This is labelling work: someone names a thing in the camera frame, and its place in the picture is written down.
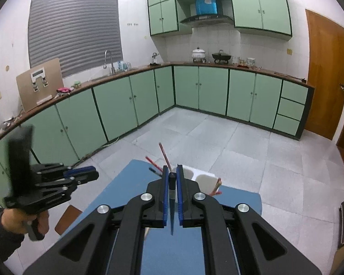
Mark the white two-compartment utensil holder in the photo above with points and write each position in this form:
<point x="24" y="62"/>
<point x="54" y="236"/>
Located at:
<point x="203" y="182"/>

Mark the glass jar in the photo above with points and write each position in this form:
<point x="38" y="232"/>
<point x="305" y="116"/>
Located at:
<point x="251" y="61"/>
<point x="236" y="60"/>

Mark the grey window shutter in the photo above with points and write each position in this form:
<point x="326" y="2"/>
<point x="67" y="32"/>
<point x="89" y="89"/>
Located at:
<point x="74" y="31"/>

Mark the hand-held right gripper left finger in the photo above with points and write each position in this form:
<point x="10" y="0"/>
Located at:
<point x="165" y="194"/>

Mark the blue covered appliance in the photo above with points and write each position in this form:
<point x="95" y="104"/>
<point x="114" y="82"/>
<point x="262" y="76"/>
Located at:
<point x="206" y="5"/>

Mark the green lower kitchen cabinets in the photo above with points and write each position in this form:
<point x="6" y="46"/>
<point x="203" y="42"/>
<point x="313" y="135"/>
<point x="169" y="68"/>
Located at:
<point x="212" y="91"/>

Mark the blue tablecloth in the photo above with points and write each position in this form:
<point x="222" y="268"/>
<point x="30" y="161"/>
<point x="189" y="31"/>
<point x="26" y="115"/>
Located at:
<point x="129" y="177"/>

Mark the white lidded pot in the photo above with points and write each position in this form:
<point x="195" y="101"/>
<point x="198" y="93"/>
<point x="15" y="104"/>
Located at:
<point x="199" y="55"/>

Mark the brown wooden stool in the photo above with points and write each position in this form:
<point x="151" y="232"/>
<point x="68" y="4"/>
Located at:
<point x="68" y="219"/>

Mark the cups beside sink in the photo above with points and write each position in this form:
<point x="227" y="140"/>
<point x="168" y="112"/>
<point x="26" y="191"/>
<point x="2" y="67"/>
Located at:
<point x="123" y="66"/>

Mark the person's left forearm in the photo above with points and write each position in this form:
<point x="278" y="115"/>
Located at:
<point x="1" y="235"/>

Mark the green upper kitchen cabinets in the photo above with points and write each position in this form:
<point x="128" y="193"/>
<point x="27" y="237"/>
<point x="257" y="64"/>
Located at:
<point x="246" y="5"/>

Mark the small metal kettle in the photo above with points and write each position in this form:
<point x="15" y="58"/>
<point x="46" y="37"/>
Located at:
<point x="155" y="58"/>

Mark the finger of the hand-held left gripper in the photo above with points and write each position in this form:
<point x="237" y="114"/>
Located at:
<point x="80" y="170"/>
<point x="60" y="190"/>

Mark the wooden door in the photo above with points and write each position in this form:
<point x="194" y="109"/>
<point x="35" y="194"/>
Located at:
<point x="325" y="74"/>

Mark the pink cloth item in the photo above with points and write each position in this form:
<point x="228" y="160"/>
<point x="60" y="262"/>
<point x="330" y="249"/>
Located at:
<point x="64" y="90"/>

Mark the black wok with lid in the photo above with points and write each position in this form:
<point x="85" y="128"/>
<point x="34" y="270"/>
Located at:
<point x="221" y="56"/>

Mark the person's left hand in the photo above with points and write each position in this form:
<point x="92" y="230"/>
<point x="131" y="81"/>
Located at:
<point x="14" y="222"/>

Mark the green kitchen cabinets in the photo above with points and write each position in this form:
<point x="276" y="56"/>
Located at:
<point x="246" y="5"/>
<point x="212" y="91"/>

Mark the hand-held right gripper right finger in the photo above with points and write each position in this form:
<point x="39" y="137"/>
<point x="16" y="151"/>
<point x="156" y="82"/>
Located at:
<point x="180" y="200"/>

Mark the brown wooden board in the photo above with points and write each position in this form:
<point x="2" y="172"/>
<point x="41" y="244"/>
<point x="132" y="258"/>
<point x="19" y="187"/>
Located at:
<point x="40" y="86"/>

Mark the chrome sink faucet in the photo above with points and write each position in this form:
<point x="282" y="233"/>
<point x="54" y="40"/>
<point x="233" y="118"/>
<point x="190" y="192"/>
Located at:
<point x="109" y="60"/>

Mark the orange red floral chopstick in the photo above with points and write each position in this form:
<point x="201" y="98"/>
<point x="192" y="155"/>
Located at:
<point x="163" y="153"/>
<point x="152" y="161"/>

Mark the range hood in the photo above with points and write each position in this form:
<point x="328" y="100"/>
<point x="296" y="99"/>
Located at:
<point x="206" y="20"/>

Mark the black chopstick with metal band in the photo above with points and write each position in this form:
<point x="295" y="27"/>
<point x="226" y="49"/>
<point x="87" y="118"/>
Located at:
<point x="154" y="171"/>
<point x="172" y="206"/>

